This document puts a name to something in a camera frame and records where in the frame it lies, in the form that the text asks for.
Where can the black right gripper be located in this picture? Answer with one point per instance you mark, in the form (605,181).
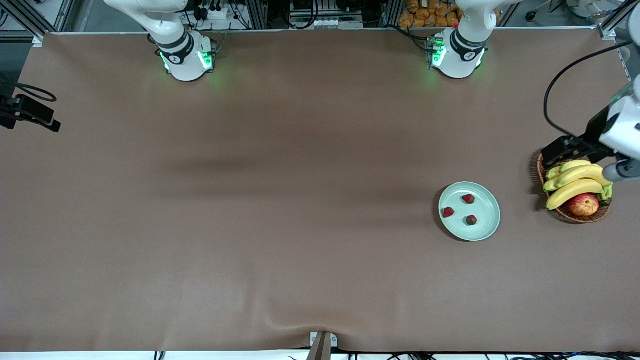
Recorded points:
(7,111)

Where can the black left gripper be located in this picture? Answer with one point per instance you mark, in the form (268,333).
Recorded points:
(593,131)

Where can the dark red green strawberry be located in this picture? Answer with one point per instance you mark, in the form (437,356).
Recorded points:
(471,220)

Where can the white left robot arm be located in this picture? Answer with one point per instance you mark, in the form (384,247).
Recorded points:
(462,55)

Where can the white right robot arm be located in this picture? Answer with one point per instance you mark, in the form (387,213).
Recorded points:
(185,62)

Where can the light green plate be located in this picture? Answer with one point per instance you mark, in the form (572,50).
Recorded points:
(480,232)

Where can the yellow banana bunch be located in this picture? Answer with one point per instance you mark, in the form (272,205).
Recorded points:
(580,175)

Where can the red apple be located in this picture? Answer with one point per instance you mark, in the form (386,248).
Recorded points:
(583,204)

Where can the brown wicker basket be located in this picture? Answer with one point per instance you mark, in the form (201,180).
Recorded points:
(575,219)

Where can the white power strip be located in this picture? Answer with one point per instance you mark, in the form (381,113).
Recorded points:
(325,23)
(215,12)

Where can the orange bread rolls pile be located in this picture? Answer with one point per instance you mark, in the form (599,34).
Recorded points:
(430,12)

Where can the brown table cloth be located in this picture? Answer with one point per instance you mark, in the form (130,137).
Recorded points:
(320,150)

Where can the aluminium frame profile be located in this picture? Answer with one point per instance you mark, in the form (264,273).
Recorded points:
(607,32)
(30,25)

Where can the metal table bracket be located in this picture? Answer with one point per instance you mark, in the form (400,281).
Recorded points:
(322,345)

